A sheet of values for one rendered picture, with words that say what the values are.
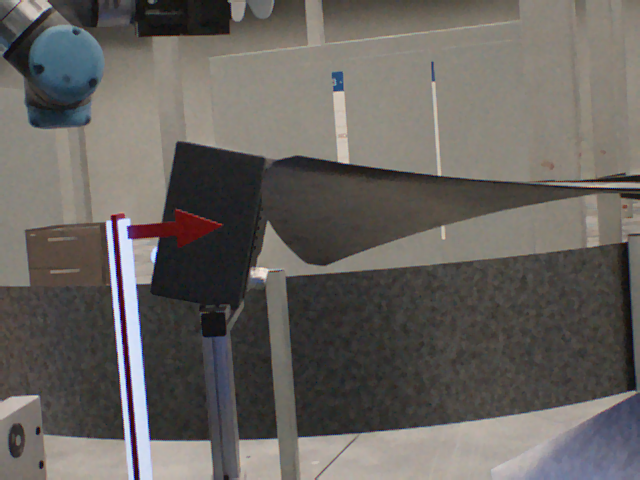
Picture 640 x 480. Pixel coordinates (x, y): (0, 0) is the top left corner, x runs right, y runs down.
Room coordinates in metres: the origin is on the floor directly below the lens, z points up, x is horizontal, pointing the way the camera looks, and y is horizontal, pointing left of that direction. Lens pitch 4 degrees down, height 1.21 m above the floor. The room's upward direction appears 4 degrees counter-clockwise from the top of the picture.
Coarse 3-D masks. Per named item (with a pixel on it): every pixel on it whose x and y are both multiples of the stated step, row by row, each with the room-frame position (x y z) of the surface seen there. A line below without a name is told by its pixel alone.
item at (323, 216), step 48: (288, 192) 0.56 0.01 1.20; (336, 192) 0.55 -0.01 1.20; (384, 192) 0.55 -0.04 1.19; (432, 192) 0.55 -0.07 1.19; (480, 192) 0.55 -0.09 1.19; (528, 192) 0.55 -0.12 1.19; (576, 192) 0.59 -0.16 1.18; (624, 192) 0.53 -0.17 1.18; (288, 240) 0.66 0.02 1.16; (336, 240) 0.67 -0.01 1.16; (384, 240) 0.69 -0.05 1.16
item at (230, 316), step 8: (224, 304) 1.16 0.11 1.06; (208, 312) 1.11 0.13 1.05; (216, 312) 1.11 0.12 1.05; (224, 312) 1.11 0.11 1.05; (232, 312) 1.24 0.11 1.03; (200, 320) 1.11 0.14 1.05; (208, 320) 1.11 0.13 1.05; (216, 320) 1.11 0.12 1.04; (224, 320) 1.11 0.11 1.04; (232, 320) 1.17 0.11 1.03; (208, 328) 1.11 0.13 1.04; (216, 328) 1.11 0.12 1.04; (224, 328) 1.11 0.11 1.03; (208, 336) 1.11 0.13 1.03; (216, 336) 1.11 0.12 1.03; (224, 336) 1.11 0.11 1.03
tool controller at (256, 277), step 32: (192, 160) 1.16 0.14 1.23; (224, 160) 1.16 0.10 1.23; (256, 160) 1.16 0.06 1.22; (192, 192) 1.16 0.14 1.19; (224, 192) 1.16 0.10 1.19; (256, 192) 1.16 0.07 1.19; (224, 224) 1.16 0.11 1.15; (256, 224) 1.18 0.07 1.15; (160, 256) 1.16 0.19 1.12; (192, 256) 1.16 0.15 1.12; (224, 256) 1.16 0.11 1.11; (256, 256) 1.29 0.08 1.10; (160, 288) 1.16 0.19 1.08; (192, 288) 1.16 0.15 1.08; (224, 288) 1.16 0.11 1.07; (256, 288) 1.20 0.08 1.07
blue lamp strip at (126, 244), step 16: (128, 224) 0.60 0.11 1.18; (128, 240) 0.59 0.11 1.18; (128, 256) 0.59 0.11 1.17; (128, 272) 0.58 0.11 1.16; (128, 288) 0.58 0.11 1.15; (128, 304) 0.58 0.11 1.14; (128, 320) 0.58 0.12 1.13; (128, 336) 0.58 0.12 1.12; (144, 400) 0.60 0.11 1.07; (144, 416) 0.59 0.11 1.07; (144, 432) 0.59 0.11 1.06; (144, 448) 0.59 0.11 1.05; (144, 464) 0.58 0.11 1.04
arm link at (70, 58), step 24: (0, 0) 1.01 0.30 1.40; (24, 0) 1.02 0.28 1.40; (0, 24) 1.02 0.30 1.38; (24, 24) 1.02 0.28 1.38; (48, 24) 1.03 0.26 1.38; (0, 48) 1.03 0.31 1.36; (24, 48) 1.02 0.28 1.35; (48, 48) 1.01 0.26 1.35; (72, 48) 1.02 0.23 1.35; (96, 48) 1.02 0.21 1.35; (24, 72) 1.04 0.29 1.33; (48, 72) 1.01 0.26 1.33; (72, 72) 1.01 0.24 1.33; (96, 72) 1.02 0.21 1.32; (48, 96) 1.04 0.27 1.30; (72, 96) 1.02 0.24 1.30
